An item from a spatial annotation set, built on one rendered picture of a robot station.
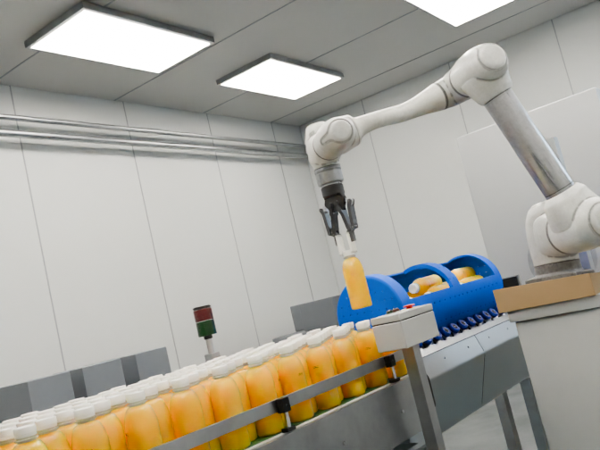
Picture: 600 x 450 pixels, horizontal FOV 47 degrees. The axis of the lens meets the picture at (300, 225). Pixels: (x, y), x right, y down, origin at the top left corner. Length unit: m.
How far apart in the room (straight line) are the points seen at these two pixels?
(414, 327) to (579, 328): 0.63
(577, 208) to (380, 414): 0.90
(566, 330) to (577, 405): 0.25
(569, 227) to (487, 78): 0.54
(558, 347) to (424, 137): 5.73
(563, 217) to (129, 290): 4.38
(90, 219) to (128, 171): 0.67
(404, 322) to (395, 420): 0.29
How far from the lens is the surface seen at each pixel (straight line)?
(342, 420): 1.87
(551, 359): 2.47
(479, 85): 2.32
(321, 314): 6.28
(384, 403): 2.03
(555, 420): 2.51
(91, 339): 5.74
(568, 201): 2.32
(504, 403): 3.38
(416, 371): 2.06
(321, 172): 2.24
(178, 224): 6.64
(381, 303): 2.40
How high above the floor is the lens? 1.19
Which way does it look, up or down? 6 degrees up
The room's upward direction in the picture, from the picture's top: 13 degrees counter-clockwise
